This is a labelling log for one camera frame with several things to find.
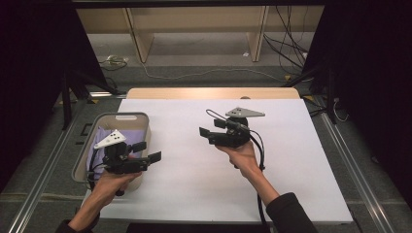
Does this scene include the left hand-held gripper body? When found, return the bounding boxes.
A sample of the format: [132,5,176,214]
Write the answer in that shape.
[93,129,150,175]

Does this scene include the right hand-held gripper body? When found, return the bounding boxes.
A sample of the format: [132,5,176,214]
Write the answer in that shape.
[208,107,266,150]

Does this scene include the grey rimmed beige basket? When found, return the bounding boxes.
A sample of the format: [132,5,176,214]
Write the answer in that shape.
[71,112,153,192]

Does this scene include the purple pants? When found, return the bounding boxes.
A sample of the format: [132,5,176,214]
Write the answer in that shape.
[86,126,148,178]

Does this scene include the person's right hand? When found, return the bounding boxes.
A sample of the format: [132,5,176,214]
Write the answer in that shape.
[216,140,262,180]

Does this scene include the person's left hand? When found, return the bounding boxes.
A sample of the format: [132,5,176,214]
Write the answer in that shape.
[91,154,143,204]

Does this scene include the light wooden table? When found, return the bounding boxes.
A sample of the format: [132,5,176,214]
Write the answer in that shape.
[125,86,301,100]

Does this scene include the white table board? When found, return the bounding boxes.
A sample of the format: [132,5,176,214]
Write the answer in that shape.
[77,98,355,225]

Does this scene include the black metal stand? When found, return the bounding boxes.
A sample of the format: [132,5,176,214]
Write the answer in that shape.
[58,68,120,131]
[284,63,338,126]

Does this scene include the black curtain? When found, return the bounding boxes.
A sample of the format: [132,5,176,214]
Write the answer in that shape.
[302,0,412,208]
[0,0,110,192]

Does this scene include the left hand-held gripper black cable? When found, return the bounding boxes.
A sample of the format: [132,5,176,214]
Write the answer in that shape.
[85,149,109,192]

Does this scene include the metal floor rail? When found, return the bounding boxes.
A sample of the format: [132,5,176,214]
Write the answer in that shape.
[319,96,396,233]
[7,98,88,233]

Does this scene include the coiled floor cable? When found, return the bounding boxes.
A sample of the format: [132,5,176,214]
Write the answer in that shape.
[98,54,129,72]

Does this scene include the bundle of black cables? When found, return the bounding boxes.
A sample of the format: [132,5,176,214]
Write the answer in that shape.
[262,5,313,78]

